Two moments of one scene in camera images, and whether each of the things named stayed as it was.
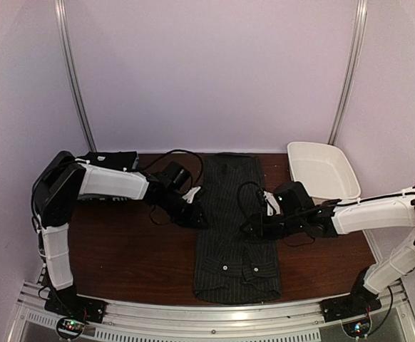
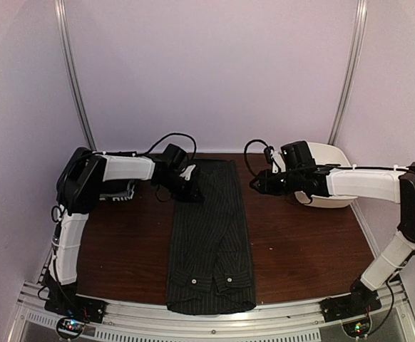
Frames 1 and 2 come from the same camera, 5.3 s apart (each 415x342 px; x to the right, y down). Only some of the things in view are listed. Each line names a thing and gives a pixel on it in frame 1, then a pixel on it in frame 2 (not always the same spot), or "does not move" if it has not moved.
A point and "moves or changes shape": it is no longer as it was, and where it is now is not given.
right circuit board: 359,328 does not move
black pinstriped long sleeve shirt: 230,266 moves or changes shape
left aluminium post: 60,19 does not move
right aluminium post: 360,28 does not move
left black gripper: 192,219 to 190,194
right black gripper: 260,227 to 265,185
